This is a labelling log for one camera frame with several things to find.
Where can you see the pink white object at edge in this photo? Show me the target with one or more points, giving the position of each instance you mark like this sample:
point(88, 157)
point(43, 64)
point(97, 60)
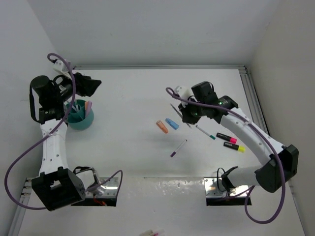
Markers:
point(158, 232)

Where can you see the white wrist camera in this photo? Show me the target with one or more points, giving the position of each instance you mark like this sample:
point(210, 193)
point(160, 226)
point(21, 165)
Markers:
point(184, 92)
point(61, 68)

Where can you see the clear green pen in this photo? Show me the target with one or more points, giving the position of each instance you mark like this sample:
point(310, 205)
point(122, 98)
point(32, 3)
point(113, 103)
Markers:
point(179, 114)

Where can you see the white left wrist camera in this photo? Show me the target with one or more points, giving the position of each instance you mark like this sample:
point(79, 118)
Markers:
point(61, 68)

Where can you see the purple capped white marker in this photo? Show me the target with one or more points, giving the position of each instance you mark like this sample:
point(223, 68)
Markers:
point(178, 148)

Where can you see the orange grey highlighter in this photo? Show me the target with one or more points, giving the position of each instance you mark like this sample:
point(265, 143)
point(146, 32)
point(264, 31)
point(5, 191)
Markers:
point(86, 108)

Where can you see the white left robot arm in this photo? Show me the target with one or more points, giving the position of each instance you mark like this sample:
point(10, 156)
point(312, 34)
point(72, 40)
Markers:
point(57, 186)

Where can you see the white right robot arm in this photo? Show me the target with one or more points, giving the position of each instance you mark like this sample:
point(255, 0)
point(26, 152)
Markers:
point(278, 163)

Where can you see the teal pen holder cup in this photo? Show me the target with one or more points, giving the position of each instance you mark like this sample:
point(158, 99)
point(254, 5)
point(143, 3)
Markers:
point(77, 120)

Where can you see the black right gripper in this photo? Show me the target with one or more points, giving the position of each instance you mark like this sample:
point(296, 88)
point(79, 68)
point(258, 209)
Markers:
point(186, 116)

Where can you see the yellow black highlighter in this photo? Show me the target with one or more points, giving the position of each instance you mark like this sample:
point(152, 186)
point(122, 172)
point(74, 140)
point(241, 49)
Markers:
point(234, 146)

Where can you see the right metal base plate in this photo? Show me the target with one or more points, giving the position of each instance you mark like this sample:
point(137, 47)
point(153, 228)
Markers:
point(215, 189)

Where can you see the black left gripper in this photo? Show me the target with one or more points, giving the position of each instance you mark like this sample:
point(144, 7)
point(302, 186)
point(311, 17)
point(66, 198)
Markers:
point(84, 86)

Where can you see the green capped white marker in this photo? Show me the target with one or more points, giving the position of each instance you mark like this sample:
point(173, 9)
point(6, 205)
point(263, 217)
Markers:
point(206, 133)

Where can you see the purple highlighter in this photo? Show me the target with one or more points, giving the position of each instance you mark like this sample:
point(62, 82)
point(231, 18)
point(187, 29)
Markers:
point(89, 107)

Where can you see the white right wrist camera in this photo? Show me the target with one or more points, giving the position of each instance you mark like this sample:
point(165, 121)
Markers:
point(184, 92)

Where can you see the pink black highlighter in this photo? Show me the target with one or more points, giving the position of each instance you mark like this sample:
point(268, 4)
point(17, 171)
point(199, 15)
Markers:
point(226, 138)

